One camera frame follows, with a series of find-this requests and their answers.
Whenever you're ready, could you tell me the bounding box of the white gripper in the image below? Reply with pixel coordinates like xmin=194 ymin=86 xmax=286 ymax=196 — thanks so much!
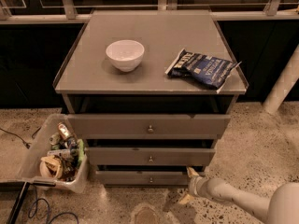
xmin=178 ymin=167 xmax=207 ymax=205

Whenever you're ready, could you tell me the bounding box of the grey bottom drawer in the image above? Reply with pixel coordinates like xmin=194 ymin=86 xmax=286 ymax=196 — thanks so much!
xmin=95 ymin=171 xmax=189 ymax=186

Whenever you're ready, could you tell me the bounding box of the grey drawer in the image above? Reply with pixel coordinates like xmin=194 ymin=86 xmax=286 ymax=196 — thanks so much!
xmin=95 ymin=171 xmax=189 ymax=186
xmin=67 ymin=114 xmax=230 ymax=139
xmin=86 ymin=147 xmax=215 ymax=166

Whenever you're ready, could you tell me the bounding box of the grey middle drawer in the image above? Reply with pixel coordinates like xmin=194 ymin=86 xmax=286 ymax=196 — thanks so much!
xmin=86 ymin=147 xmax=215 ymax=166

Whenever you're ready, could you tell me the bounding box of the grey wooden drawer cabinet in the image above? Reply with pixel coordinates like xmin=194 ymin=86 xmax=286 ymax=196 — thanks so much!
xmin=54 ymin=10 xmax=247 ymax=173

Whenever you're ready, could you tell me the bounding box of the grey top drawer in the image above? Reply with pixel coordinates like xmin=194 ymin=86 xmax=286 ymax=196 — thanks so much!
xmin=67 ymin=114 xmax=230 ymax=139

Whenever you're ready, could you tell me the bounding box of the blue chip bag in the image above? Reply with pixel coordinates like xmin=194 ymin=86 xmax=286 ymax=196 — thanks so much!
xmin=165 ymin=49 xmax=239 ymax=91

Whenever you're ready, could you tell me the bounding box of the green packet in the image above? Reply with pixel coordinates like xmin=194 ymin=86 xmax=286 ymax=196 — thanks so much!
xmin=77 ymin=139 xmax=85 ymax=168

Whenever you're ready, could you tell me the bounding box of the clear plastic bin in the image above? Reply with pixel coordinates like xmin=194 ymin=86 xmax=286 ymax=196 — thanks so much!
xmin=17 ymin=114 xmax=88 ymax=193

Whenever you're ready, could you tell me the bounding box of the gold drink can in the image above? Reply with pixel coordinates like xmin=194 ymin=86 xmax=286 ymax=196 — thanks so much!
xmin=57 ymin=122 xmax=72 ymax=140

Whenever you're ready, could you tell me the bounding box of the white round container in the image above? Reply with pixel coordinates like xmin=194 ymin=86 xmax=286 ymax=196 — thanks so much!
xmin=39 ymin=155 xmax=63 ymax=179

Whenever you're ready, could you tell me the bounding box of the white ceramic bowl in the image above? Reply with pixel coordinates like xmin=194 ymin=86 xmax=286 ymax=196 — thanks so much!
xmin=106 ymin=40 xmax=145 ymax=72

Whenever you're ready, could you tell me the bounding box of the white pillar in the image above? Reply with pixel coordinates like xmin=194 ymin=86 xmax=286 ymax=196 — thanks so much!
xmin=263 ymin=45 xmax=299 ymax=114

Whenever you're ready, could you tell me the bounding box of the black stand leg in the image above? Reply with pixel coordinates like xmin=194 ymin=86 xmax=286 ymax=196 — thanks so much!
xmin=0 ymin=180 xmax=56 ymax=224

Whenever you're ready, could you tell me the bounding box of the metal window railing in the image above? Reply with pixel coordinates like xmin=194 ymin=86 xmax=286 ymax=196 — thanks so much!
xmin=0 ymin=0 xmax=299 ymax=24

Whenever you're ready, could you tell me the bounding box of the blue cable on floor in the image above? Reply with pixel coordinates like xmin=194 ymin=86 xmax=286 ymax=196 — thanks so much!
xmin=27 ymin=185 xmax=79 ymax=224

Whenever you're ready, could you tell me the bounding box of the black cable on floor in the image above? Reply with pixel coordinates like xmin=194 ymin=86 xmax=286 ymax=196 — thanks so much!
xmin=0 ymin=126 xmax=42 ymax=149

